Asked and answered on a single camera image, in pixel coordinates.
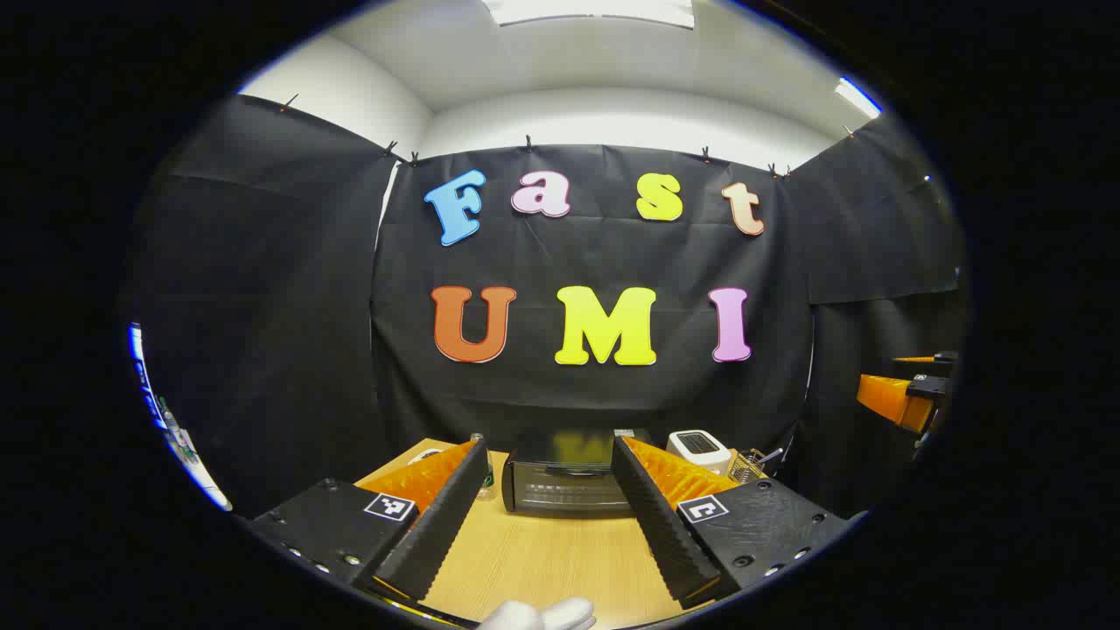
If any ceiling light panel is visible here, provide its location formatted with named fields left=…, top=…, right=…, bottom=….
left=836, top=77, right=883, bottom=119
left=481, top=0, right=697, bottom=29

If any clear plastic bottle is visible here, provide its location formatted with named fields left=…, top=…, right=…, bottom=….
left=470, top=433, right=497, bottom=500

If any white toaster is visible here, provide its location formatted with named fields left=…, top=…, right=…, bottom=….
left=667, top=430, right=732, bottom=473

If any row of black cloth clips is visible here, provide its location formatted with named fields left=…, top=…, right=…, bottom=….
left=280, top=92, right=854, bottom=180

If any black electric oven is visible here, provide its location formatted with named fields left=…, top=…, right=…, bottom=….
left=503, top=429, right=653, bottom=515

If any black backdrop cloth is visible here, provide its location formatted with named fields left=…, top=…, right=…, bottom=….
left=131, top=92, right=968, bottom=526

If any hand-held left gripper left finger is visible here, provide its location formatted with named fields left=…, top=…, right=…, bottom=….
left=248, top=437, right=491, bottom=605

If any wire mesh basket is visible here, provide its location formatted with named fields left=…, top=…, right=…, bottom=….
left=728, top=448, right=769, bottom=484

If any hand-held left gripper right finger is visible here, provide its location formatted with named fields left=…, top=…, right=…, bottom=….
left=611, top=435, right=854, bottom=611

